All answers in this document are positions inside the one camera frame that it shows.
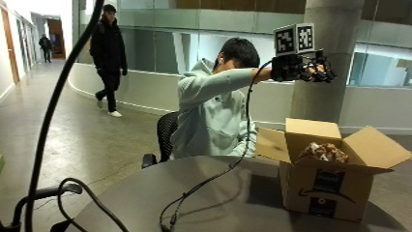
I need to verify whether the black looped cable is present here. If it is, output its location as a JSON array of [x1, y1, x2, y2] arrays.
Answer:
[[50, 177, 131, 232]]

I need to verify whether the the person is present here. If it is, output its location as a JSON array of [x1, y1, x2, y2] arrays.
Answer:
[[168, 37, 275, 160]]

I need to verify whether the black chair armrest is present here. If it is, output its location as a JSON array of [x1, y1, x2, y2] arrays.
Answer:
[[0, 183, 84, 232]]

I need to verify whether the thin black glove cable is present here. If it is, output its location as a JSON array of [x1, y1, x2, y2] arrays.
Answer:
[[159, 59, 275, 232]]

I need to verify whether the black mesh office chair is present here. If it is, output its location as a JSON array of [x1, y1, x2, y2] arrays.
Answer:
[[140, 110, 182, 169]]

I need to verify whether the white marker cube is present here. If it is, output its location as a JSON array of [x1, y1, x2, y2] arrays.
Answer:
[[274, 22, 316, 57]]

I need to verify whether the grey concrete pillar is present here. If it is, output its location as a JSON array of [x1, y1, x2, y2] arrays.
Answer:
[[290, 0, 366, 124]]

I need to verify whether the open brown cardboard box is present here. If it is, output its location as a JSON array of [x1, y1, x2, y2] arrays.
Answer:
[[254, 117, 412, 223]]

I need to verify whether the thick black cable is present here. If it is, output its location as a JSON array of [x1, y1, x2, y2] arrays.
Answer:
[[23, 0, 106, 232]]

